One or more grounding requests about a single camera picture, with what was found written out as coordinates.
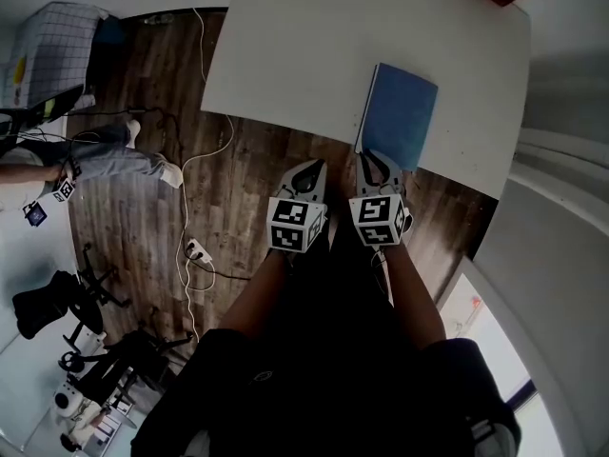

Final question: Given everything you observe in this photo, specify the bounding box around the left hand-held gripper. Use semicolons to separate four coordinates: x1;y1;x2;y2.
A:
265;158;330;255

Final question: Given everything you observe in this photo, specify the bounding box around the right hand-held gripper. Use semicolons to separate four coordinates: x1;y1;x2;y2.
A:
348;149;414;248

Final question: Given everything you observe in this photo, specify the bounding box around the blue notebook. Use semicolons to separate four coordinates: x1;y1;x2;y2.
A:
354;62;440;172

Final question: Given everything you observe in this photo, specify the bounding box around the another person's forearm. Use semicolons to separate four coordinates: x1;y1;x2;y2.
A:
0;162;66;186

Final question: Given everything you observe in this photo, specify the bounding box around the person's left forearm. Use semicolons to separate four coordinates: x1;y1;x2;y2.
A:
216;247;292;343

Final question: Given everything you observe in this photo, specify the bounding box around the person's right forearm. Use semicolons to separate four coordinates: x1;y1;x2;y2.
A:
379;241;449;352

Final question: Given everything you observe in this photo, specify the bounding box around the white power strip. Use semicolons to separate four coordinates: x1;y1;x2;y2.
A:
185;237;214;265

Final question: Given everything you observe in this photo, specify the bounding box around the person's black clothing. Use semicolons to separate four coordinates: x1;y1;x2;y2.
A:
130;214;522;457

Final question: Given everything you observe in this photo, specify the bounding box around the black office chair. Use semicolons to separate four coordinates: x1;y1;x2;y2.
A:
57;306;194;416
10;242;132;351

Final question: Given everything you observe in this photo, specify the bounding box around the small blue tag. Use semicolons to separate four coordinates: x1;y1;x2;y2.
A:
22;201;49;229

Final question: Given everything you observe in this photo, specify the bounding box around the bed with grid sheet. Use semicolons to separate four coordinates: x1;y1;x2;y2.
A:
0;0;111;109

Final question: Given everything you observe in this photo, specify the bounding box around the white round device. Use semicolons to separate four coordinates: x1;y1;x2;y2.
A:
51;382;83;421

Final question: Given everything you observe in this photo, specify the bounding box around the white power cable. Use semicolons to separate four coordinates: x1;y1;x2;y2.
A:
174;8;236;345

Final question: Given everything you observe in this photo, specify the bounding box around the black floor cable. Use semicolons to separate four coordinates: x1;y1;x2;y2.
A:
183;249;253;293

